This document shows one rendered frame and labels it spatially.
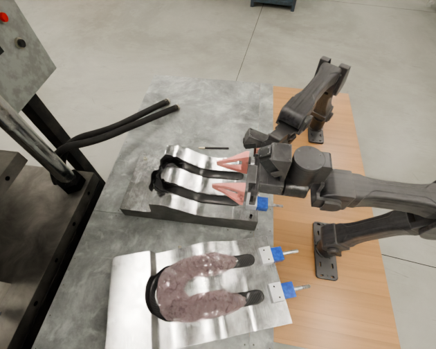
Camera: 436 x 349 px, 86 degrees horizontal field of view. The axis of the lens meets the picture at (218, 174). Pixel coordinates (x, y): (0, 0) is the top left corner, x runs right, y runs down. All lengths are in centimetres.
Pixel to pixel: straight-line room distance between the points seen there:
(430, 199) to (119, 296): 78
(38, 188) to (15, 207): 10
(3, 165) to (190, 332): 76
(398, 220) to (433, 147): 220
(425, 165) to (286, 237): 194
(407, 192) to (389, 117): 236
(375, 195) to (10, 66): 112
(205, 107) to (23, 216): 92
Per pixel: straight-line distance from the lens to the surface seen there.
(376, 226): 74
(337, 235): 80
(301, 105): 72
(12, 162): 100
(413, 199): 61
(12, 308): 108
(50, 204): 117
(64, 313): 97
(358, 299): 96
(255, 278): 81
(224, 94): 137
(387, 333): 99
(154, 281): 81
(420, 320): 204
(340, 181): 55
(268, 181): 49
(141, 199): 93
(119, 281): 80
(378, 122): 281
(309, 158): 47
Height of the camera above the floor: 165
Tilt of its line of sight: 57 degrees down
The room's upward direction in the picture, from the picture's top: straight up
